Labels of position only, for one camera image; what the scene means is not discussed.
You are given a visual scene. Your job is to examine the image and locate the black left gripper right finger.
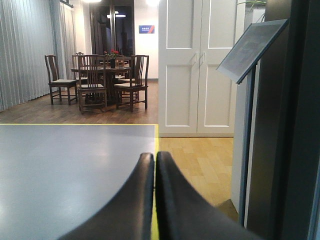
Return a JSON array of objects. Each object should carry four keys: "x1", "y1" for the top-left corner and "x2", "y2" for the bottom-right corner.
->
[{"x1": 155, "y1": 151, "x2": 260, "y2": 240}]

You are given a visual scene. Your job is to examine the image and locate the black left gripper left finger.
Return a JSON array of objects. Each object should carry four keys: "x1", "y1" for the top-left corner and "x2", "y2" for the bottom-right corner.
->
[{"x1": 60, "y1": 153, "x2": 155, "y2": 240}]

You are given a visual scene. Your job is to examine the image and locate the dark grey fridge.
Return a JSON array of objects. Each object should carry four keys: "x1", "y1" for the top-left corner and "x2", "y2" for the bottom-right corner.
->
[{"x1": 246, "y1": 0, "x2": 320, "y2": 240}]

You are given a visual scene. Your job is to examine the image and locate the white double door cabinet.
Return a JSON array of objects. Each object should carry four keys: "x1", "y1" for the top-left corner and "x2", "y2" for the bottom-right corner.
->
[{"x1": 158, "y1": 0, "x2": 246, "y2": 137}]

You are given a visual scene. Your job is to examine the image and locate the round wooden dining table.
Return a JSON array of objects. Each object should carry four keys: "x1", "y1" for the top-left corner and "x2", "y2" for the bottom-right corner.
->
[{"x1": 71, "y1": 65, "x2": 130, "y2": 111}]

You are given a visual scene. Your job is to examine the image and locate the wooden dining chair right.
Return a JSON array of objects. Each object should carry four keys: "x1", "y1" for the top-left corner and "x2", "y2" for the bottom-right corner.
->
[{"x1": 114, "y1": 55, "x2": 149, "y2": 112}]

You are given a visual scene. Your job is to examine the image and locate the wooden dining chair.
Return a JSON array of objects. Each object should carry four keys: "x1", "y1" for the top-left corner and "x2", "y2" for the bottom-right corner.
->
[
  {"x1": 114, "y1": 55, "x2": 149, "y2": 112},
  {"x1": 44, "y1": 54, "x2": 78, "y2": 105},
  {"x1": 77, "y1": 54, "x2": 107, "y2": 114}
]

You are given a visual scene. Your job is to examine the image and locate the wooden dining chair front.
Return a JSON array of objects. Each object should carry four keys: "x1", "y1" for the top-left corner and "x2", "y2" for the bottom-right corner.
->
[{"x1": 77, "y1": 54, "x2": 107, "y2": 114}]

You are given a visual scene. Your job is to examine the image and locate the wooden dining chair left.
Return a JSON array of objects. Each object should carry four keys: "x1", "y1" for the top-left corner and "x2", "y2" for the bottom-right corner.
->
[{"x1": 44, "y1": 54, "x2": 78, "y2": 105}]

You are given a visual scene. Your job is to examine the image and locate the sign stand with board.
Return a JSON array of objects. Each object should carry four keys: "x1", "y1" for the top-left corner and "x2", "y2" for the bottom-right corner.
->
[{"x1": 216, "y1": 19, "x2": 289, "y2": 226}]

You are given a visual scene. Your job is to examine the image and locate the red flowers in vase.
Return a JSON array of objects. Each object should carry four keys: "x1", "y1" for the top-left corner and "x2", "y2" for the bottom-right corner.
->
[{"x1": 103, "y1": 49, "x2": 119, "y2": 68}]

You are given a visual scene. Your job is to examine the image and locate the blue wall sign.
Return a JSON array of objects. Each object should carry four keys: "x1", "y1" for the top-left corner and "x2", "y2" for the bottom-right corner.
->
[{"x1": 139, "y1": 25, "x2": 155, "y2": 34}]

